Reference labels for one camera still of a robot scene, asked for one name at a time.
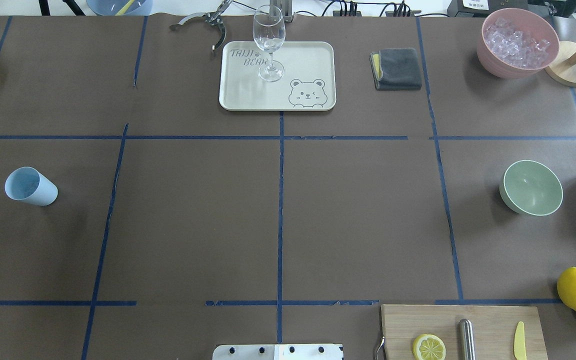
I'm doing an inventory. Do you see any green ceramic bowl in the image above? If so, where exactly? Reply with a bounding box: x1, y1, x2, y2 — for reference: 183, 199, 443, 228
499, 159, 563, 217

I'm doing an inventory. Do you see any black camera tripod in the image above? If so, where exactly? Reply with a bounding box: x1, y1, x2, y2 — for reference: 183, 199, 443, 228
168, 0, 234, 56

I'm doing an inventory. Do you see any wooden cutting board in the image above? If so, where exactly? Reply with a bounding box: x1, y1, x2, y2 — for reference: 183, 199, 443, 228
381, 304, 548, 360

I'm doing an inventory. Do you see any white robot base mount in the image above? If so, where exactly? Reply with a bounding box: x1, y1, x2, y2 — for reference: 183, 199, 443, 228
212, 343, 345, 360

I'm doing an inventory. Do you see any pink bowl with ice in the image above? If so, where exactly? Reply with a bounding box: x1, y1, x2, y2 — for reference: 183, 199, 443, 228
477, 7, 560, 79

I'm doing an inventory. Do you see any metal handled knife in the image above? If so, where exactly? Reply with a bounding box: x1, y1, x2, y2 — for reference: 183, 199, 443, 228
458, 318, 476, 360

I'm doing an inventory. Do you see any large blue bowl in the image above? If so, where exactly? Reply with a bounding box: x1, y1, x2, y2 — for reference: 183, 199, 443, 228
86, 0, 153, 16

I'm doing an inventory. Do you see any halved lemon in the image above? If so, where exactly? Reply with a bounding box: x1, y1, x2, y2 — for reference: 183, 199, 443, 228
411, 333, 447, 360

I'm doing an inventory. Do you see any light blue plastic cup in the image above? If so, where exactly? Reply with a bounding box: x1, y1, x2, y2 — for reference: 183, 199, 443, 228
4, 166, 58, 207

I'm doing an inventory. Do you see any grey and yellow cloth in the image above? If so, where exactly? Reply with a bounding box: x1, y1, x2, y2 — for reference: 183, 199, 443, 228
369, 48, 422, 91

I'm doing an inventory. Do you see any cream bear serving tray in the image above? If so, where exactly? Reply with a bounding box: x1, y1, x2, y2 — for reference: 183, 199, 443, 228
219, 41, 337, 111

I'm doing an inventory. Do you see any clear wine glass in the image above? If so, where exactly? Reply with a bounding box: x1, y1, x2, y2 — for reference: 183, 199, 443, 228
253, 4, 286, 83

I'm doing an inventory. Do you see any yellow plastic knife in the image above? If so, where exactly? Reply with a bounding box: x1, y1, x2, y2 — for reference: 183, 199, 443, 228
513, 321, 527, 360

